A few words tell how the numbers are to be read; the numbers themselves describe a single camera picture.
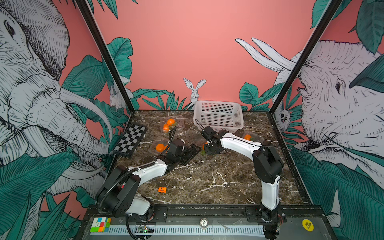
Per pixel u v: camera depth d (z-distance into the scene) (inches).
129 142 38.6
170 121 42.3
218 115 46.6
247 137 39.9
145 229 27.5
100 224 26.1
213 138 27.2
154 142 39.9
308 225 28.2
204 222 26.1
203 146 33.3
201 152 32.7
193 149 30.8
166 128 39.5
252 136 40.6
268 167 20.2
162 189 31.4
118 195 16.7
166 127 40.4
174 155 26.7
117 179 17.5
